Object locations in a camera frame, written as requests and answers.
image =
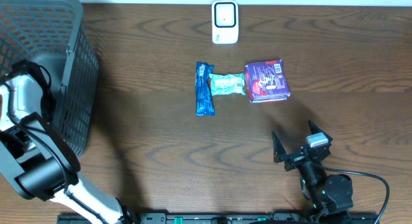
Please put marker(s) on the blue snack bar wrapper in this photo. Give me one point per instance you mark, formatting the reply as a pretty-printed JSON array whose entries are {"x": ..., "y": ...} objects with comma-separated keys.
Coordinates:
[{"x": 204, "y": 104}]

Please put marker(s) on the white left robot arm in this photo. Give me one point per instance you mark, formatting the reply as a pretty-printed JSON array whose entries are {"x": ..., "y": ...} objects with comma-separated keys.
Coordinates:
[{"x": 35, "y": 160}]

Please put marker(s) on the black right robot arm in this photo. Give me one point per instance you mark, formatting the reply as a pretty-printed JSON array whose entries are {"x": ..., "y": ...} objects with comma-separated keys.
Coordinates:
[{"x": 329, "y": 194}]

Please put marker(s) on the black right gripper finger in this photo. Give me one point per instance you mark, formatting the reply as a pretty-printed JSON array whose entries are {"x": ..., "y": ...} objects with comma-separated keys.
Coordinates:
[
  {"x": 279, "y": 150},
  {"x": 316, "y": 129}
]

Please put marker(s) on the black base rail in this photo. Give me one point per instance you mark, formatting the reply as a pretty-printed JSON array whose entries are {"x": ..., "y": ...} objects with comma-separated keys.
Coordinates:
[{"x": 277, "y": 217}]

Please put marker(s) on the mint green snack packet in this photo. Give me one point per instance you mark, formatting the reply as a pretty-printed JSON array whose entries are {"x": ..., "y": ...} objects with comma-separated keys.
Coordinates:
[{"x": 227, "y": 84}]

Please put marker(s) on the white barcode scanner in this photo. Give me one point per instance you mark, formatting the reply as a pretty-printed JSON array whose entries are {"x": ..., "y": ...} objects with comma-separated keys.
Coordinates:
[{"x": 225, "y": 22}]

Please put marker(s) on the purple snack package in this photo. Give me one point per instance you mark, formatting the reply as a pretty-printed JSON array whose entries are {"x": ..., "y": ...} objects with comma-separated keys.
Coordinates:
[{"x": 266, "y": 82}]

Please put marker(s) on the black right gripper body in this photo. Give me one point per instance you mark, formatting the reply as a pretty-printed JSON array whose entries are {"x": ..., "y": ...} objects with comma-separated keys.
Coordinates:
[{"x": 298, "y": 157}]

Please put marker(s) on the grey plastic mesh basket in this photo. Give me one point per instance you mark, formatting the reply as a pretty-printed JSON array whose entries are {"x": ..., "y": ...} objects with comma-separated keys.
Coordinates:
[{"x": 50, "y": 33}]

